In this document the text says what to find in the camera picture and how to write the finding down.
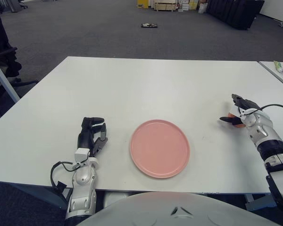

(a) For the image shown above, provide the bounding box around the black curtain partition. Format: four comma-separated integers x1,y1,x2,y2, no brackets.
207,0,265,30

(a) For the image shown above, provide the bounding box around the white side table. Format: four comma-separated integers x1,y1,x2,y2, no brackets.
258,60,283,91

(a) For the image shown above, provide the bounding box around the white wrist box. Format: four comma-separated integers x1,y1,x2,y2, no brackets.
74,147,90,163
229,107,242,118

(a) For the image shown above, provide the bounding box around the green white tube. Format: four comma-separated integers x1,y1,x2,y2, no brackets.
273,60,283,73

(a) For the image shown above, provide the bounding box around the stack of white boxes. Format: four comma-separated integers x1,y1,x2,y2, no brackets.
178,0,191,11

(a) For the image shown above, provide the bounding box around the grey robot torso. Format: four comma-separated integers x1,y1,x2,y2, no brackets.
75,191,278,226

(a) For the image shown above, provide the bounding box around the black office chair with jacket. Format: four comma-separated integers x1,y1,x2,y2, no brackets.
0,8,40,111

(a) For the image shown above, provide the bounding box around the wooden pallet crate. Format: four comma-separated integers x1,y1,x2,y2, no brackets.
154,0,177,11

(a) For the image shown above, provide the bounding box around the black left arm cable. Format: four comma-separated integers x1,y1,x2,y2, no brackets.
50,161,78,193

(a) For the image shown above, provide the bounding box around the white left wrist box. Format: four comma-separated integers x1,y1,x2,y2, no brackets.
74,147,90,163

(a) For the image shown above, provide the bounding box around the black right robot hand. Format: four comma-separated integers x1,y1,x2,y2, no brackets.
218,93,260,125

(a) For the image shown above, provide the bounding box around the grey desk leg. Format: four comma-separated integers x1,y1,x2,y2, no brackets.
0,48,21,103

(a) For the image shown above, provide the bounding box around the red apple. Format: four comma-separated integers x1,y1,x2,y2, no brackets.
227,112,246,129

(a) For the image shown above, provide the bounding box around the pink round plate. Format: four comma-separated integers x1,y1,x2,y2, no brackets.
130,119,191,179

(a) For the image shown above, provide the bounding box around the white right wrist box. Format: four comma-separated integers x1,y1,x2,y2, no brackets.
229,107,242,118

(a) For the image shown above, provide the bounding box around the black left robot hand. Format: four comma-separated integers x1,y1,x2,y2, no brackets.
77,117,108,158

